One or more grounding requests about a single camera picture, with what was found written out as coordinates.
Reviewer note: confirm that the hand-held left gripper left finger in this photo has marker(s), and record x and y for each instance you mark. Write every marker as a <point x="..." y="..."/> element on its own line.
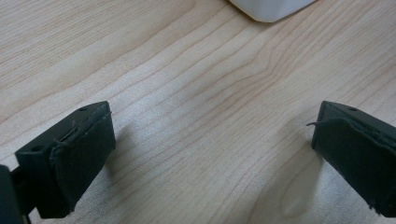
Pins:
<point x="71" y="158"/>

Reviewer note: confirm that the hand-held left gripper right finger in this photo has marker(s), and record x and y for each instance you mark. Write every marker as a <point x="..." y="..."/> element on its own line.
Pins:
<point x="358" y="155"/>

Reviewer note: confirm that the white container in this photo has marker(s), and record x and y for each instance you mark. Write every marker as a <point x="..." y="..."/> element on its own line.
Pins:
<point x="270" y="9"/>

